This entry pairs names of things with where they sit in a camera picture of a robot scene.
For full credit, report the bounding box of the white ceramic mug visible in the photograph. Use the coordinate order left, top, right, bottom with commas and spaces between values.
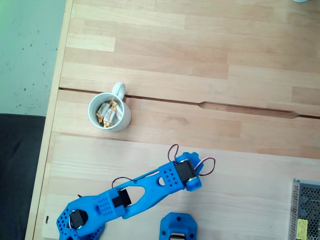
87, 81, 132, 133

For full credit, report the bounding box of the pale wooden board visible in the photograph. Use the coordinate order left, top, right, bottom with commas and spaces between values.
41, 134, 320, 240

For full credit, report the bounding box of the perforated metal power supply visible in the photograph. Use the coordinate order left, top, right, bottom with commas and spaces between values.
288, 177, 320, 240

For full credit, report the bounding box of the thin servo cable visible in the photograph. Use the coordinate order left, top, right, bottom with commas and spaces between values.
198, 157, 217, 177

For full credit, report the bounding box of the blue printed post base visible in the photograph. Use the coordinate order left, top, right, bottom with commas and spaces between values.
159, 212, 198, 240

